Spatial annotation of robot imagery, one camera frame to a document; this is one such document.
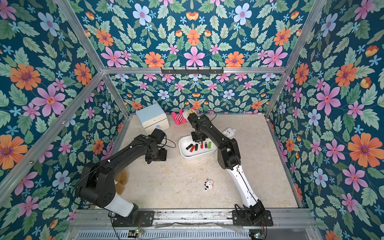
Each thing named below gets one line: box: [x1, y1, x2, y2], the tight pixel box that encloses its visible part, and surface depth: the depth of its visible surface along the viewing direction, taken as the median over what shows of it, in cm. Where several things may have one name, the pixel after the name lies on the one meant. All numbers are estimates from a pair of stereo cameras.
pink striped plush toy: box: [172, 109, 191, 125], surface depth 113 cm
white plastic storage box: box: [178, 135, 218, 159], surface depth 101 cm
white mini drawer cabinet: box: [135, 103, 170, 136], surface depth 103 cm
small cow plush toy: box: [204, 178, 214, 191], surface depth 85 cm
